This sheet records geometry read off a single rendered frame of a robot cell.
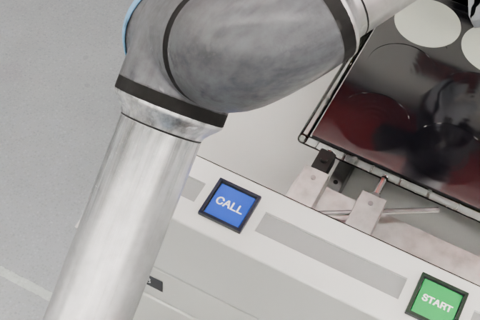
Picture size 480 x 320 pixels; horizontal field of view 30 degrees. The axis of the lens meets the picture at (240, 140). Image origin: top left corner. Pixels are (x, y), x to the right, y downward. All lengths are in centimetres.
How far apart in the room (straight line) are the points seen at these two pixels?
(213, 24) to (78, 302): 31
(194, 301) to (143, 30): 45
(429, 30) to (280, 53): 65
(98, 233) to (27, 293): 123
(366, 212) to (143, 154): 38
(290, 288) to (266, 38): 39
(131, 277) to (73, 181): 137
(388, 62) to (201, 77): 58
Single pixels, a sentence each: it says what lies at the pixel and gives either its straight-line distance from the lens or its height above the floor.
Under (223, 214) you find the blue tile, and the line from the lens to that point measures 105.
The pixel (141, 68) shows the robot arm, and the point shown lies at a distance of 85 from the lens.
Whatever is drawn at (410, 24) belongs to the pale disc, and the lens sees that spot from 137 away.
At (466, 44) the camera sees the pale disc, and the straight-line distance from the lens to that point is 137.
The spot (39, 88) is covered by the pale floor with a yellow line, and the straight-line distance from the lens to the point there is 244.
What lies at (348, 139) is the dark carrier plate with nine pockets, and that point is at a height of 90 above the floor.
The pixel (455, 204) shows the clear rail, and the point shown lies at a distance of 118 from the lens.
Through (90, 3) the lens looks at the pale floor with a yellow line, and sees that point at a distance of 264.
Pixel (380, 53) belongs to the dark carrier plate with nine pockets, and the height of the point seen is 90.
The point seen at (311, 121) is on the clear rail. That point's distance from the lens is 122.
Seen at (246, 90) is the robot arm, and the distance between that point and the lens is 77.
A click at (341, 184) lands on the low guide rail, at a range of 123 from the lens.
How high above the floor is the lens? 185
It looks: 53 degrees down
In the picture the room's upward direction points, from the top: 6 degrees clockwise
